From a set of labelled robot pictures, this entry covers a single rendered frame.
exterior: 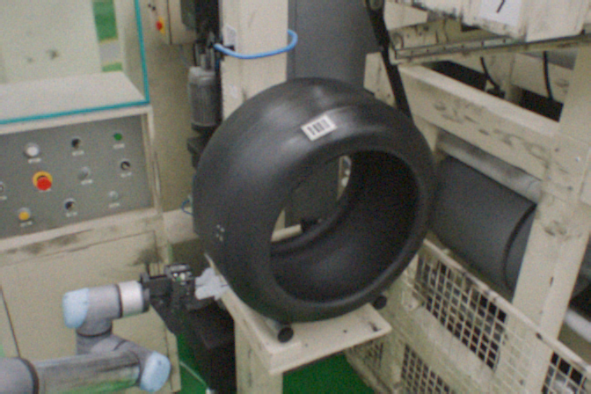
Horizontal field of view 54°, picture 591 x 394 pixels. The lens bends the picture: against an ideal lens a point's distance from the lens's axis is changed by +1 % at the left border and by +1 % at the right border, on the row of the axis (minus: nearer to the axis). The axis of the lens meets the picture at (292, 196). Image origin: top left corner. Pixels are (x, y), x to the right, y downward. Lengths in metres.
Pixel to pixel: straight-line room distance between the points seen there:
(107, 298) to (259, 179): 0.40
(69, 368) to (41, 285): 0.93
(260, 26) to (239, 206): 0.50
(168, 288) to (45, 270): 0.72
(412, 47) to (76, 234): 1.14
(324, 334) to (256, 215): 0.53
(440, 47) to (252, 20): 0.45
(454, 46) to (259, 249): 0.64
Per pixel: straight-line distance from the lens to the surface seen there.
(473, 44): 1.37
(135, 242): 1.98
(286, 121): 1.20
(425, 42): 1.50
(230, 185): 1.20
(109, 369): 1.17
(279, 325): 1.45
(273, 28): 1.50
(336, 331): 1.61
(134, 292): 1.29
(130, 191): 1.95
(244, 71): 1.49
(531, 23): 1.10
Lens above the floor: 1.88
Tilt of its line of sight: 29 degrees down
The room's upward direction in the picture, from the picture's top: 1 degrees clockwise
